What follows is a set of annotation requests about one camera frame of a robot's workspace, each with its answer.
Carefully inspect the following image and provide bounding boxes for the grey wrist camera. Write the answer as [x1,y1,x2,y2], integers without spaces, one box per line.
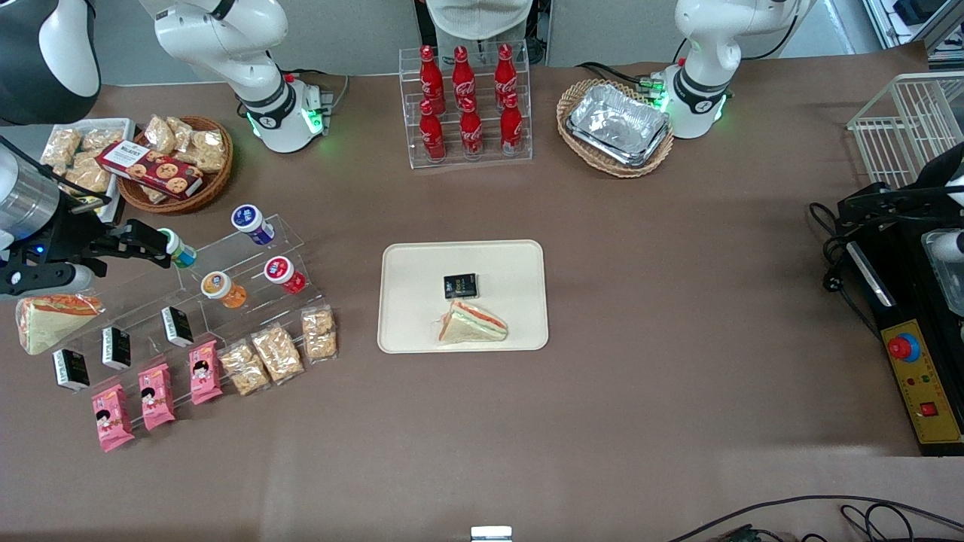
[922,230,964,262]
[0,263,95,296]

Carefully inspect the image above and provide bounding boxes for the single aluminium foil tray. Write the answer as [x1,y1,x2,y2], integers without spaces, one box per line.
[928,257,964,317]

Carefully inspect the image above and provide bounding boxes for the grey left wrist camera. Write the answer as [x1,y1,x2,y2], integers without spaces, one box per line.
[922,230,964,262]

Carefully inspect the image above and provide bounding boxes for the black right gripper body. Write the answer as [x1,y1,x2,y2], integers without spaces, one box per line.
[11,216,97,272]

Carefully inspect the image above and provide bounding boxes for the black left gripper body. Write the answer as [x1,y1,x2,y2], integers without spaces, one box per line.
[887,184,953,228]

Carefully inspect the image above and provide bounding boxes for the white wire basket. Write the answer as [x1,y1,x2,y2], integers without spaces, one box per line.
[847,72,964,189]

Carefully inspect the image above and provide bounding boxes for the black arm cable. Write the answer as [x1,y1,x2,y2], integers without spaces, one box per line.
[742,11,801,61]

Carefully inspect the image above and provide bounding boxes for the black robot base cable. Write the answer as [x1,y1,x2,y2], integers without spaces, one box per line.
[576,62,664,91]

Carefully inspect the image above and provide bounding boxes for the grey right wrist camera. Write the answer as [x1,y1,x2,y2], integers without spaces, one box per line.
[0,263,95,296]

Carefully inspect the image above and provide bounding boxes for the orange gum bottle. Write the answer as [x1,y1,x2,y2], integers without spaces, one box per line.
[200,271,248,310]

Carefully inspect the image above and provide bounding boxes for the pink snack pack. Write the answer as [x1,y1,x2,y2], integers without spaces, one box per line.
[91,384,136,453]
[188,340,224,406]
[137,363,177,431]

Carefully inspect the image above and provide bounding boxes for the stacked aluminium foil trays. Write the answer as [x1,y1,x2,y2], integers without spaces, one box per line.
[566,83,671,168]

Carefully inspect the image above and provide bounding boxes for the brown round wicker basket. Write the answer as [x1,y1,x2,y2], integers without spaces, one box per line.
[117,114,235,215]

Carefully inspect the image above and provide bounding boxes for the black machine power cable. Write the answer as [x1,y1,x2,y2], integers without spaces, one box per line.
[808,200,880,338]

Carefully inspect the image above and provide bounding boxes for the person in white clothing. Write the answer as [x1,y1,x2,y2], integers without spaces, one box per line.
[414,0,547,67]

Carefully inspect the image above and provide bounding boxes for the red gum bottle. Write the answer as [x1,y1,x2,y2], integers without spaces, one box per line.
[263,256,308,295]

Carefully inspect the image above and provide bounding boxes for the red cola bottle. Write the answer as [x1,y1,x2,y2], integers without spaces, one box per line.
[419,45,446,115]
[500,93,524,157]
[493,43,519,110]
[459,96,484,159]
[419,99,447,163]
[451,45,477,112]

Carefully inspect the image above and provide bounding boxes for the wrapped triangle sandwich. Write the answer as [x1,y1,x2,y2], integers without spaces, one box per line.
[433,300,509,346]
[15,292,105,356]

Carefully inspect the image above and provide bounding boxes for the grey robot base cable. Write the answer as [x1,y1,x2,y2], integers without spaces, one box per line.
[285,69,351,114]

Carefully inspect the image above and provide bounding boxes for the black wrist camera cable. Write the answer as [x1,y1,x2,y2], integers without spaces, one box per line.
[0,135,114,227]

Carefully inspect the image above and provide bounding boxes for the black sealing machine yellow panel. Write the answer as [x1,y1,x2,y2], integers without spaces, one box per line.
[842,222,964,458]

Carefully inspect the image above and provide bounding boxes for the blue gum bottle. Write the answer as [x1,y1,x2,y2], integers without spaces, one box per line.
[230,204,276,246]

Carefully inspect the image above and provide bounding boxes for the red cookie box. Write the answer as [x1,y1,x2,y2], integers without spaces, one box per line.
[96,140,204,200]

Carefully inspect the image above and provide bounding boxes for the clear acrylic tiered stand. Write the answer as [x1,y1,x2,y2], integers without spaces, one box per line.
[53,215,332,434]

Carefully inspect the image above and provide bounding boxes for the long black cable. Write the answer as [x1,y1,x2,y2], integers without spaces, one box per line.
[667,495,964,542]

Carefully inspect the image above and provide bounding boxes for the aluminium frame shelf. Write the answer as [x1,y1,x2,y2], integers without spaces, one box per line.
[865,0,964,55]

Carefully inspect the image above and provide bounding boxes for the clear acrylic bottle rack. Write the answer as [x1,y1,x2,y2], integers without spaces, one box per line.
[399,41,534,170]

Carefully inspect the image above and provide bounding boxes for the beige plastic tray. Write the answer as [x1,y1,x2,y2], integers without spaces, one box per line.
[377,239,550,355]

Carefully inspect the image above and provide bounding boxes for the green gum bottle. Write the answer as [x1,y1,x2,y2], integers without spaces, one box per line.
[158,228,198,269]

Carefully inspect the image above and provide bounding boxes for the looped black cable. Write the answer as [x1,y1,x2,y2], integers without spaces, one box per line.
[840,503,964,542]

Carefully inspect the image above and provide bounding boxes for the light oval wicker basket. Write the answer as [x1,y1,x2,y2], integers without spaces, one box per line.
[556,78,675,179]

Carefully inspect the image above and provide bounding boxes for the white rectangular container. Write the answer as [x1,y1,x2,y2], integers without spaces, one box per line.
[41,118,138,224]

